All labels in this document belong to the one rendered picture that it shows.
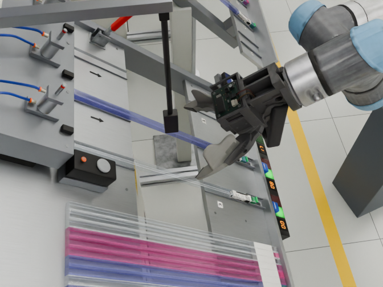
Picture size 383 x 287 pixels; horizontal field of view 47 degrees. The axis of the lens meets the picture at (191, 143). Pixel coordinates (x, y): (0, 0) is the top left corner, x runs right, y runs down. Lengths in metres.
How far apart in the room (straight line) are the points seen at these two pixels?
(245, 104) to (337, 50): 0.15
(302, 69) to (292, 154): 1.36
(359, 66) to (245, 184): 0.48
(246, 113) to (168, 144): 1.33
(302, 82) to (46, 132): 0.38
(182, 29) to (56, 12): 0.86
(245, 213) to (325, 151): 1.11
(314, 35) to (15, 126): 0.50
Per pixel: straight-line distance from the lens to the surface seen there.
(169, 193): 1.87
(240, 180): 1.04
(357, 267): 1.86
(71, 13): 0.52
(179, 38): 1.37
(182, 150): 1.85
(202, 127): 1.03
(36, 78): 0.72
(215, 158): 0.71
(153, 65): 1.05
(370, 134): 1.64
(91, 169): 0.69
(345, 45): 0.67
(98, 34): 0.94
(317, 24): 0.81
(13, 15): 0.53
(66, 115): 0.70
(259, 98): 0.68
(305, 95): 0.68
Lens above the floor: 1.67
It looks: 57 degrees down
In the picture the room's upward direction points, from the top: straight up
